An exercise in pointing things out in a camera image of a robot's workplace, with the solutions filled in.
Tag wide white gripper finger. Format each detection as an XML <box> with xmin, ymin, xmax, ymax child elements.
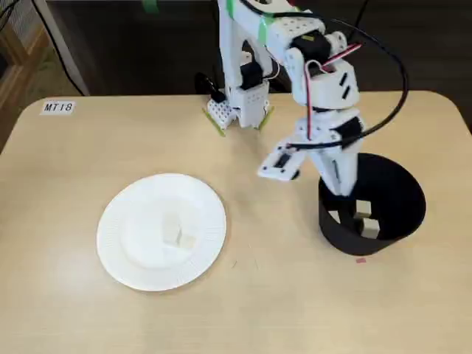
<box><xmin>336</xmin><ymin>146</ymin><xmax>359</xmax><ymax>197</ymax></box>

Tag narrow white gripper finger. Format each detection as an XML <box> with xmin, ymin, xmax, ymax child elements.
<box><xmin>311</xmin><ymin>150</ymin><xmax>342</xmax><ymax>195</ymax></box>

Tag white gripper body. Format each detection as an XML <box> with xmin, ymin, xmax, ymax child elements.
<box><xmin>294</xmin><ymin>105</ymin><xmax>367</xmax><ymax>153</ymax></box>

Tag black pot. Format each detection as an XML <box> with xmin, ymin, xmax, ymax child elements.
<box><xmin>317</xmin><ymin>152</ymin><xmax>427</xmax><ymax>257</ymax></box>

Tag white paper plate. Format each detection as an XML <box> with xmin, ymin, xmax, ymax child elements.
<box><xmin>96</xmin><ymin>173</ymin><xmax>227</xmax><ymax>292</ymax></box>

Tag white perforated base block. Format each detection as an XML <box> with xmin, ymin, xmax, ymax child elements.
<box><xmin>206</xmin><ymin>99</ymin><xmax>237</xmax><ymax>128</ymax></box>

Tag green tape band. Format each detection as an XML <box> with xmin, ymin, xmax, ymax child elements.
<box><xmin>256</xmin><ymin>16</ymin><xmax>276</xmax><ymax>44</ymax></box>

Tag black table clamp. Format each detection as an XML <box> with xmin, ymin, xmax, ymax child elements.
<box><xmin>194</xmin><ymin>72</ymin><xmax>226</xmax><ymax>104</ymax></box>

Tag white MT18 label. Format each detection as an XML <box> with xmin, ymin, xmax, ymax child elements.
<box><xmin>38</xmin><ymin>100</ymin><xmax>77</xmax><ymax>116</ymax></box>

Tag wooden shelf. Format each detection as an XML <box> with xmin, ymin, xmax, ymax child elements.
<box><xmin>0</xmin><ymin>0</ymin><xmax>52</xmax><ymax>152</ymax></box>

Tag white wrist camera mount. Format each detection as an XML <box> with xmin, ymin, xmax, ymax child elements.
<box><xmin>257</xmin><ymin>142</ymin><xmax>307</xmax><ymax>181</ymax></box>

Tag thick black camera cable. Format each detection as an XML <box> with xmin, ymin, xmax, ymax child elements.
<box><xmin>265</xmin><ymin>10</ymin><xmax>409</xmax><ymax>150</ymax></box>

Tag grey metal post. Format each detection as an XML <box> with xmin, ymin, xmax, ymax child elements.
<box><xmin>32</xmin><ymin>0</ymin><xmax>91</xmax><ymax>96</ymax></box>

